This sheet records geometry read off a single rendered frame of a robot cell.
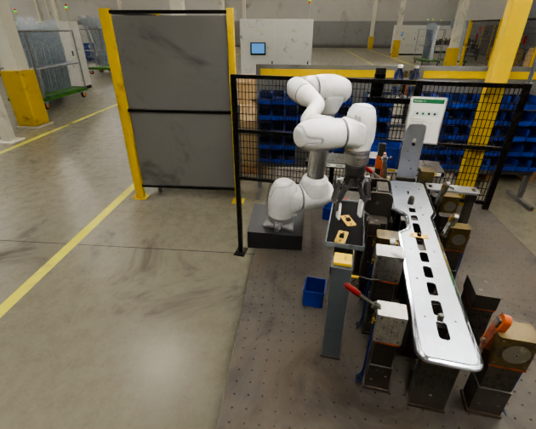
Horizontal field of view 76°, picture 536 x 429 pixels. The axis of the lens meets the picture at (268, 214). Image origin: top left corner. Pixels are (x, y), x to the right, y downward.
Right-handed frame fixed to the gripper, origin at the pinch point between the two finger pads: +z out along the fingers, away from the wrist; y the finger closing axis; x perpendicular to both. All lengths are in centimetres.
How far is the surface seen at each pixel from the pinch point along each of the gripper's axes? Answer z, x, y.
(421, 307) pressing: 20.2, -35.4, 14.2
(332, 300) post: 20.7, -25.9, -14.6
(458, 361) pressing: 20, -57, 12
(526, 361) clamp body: 22, -60, 33
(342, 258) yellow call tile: 4.2, -23.7, -11.8
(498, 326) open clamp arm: 13, -53, 26
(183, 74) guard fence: -21, 272, -69
